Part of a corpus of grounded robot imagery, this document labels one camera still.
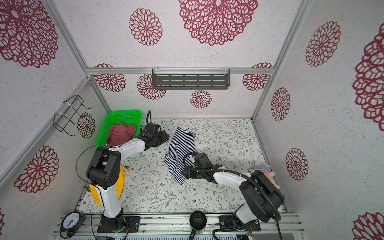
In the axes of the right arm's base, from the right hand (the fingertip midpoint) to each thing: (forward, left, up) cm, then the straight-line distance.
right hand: (185, 171), depth 87 cm
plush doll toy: (+2, -46, 0) cm, 46 cm away
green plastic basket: (+39, +42, +5) cm, 57 cm away
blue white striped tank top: (+22, +4, -3) cm, 23 cm away
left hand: (+21, +14, +2) cm, 26 cm away
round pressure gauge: (-28, +53, -1) cm, 60 cm away
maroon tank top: (+26, +49, +2) cm, 55 cm away
